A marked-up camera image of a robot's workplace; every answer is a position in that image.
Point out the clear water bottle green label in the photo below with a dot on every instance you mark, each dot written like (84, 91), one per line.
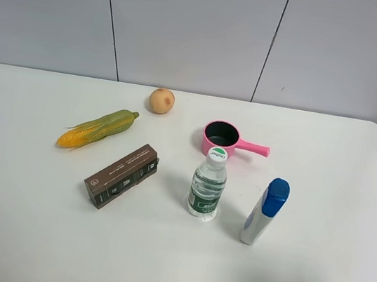
(208, 183)

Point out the yellow corn cob green husk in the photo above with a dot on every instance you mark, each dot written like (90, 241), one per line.
(97, 129)

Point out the white bottle blue cap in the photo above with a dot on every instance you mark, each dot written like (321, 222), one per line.
(270, 203)

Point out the pink saucepan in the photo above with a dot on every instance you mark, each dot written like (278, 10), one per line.
(225, 135)

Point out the round tan potato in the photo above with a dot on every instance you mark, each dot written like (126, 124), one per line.
(161, 101)

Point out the brown rectangular box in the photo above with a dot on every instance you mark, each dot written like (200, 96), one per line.
(111, 182)

